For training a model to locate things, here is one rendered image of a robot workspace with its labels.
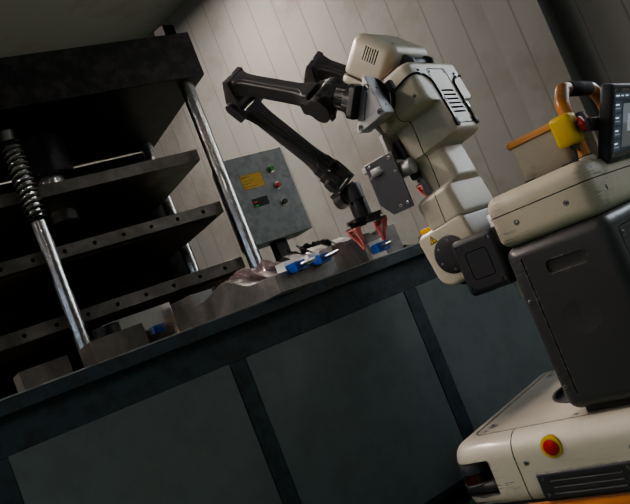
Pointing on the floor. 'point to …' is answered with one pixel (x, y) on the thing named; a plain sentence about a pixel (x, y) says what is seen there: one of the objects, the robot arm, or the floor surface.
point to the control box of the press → (267, 199)
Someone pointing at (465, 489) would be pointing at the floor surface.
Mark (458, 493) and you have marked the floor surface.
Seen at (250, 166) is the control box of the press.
